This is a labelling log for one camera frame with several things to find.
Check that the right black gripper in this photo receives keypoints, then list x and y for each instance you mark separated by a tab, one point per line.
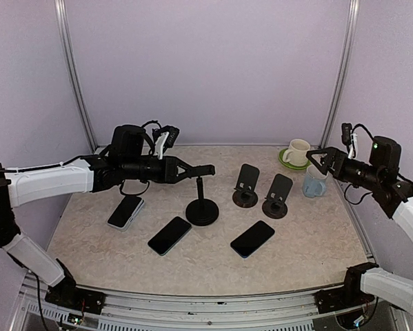
334	154

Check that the blue phone black screen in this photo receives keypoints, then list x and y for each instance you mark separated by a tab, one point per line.
252	239

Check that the teal phone black screen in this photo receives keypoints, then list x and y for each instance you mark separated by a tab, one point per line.
168	236

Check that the black folding stand right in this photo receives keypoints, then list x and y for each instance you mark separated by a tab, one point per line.
274	205

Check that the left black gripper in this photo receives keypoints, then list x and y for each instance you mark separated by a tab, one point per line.
169	172

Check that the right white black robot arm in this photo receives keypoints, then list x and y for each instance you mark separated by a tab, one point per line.
394	194

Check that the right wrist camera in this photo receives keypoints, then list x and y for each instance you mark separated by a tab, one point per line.
349	139

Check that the black pole phone stand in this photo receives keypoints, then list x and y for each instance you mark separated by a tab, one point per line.
201	211

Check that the right aluminium frame post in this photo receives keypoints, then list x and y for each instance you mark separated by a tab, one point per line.
346	51

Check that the black folding stand left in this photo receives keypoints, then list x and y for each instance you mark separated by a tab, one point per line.
245	195

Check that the left aluminium frame post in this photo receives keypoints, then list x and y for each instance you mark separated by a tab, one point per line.
66	42

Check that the green saucer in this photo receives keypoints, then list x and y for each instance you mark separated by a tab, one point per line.
289	165

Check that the black folding stand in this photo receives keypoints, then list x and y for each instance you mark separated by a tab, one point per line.
274	205
245	195

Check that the phone in white case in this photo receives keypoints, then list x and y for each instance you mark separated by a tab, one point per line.
125	213

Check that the light blue mug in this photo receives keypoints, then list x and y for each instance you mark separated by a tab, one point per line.
314	184

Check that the front aluminium rail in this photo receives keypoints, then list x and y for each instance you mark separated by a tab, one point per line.
119	310

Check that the aluminium frame post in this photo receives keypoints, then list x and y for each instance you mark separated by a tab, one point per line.
66	42
346	51

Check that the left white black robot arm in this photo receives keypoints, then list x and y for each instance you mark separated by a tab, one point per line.
131	155

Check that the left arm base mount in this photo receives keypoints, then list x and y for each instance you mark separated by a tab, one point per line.
75	298

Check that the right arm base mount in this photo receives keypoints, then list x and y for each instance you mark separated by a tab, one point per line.
335	299

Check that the cream ceramic mug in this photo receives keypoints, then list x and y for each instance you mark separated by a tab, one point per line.
296	153

